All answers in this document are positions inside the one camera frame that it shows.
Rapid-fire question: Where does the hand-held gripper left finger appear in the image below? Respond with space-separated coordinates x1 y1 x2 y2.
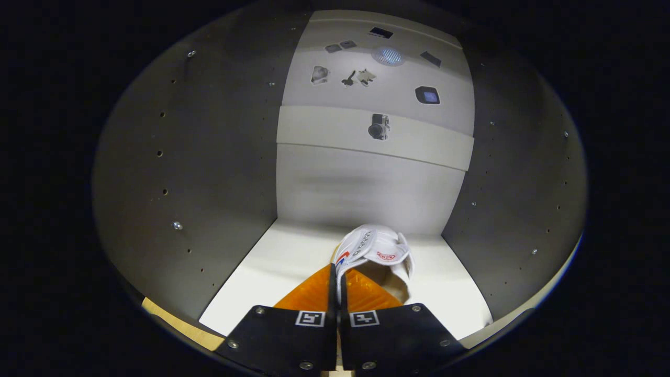
215 263 338 373

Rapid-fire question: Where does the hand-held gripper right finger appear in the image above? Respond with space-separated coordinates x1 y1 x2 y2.
338 267 466 373

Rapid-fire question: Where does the white shoe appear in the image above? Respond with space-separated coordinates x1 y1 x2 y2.
331 224 415 307

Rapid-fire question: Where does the dark grey shoe cabinet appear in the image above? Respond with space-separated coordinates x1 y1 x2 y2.
92 0 588 351

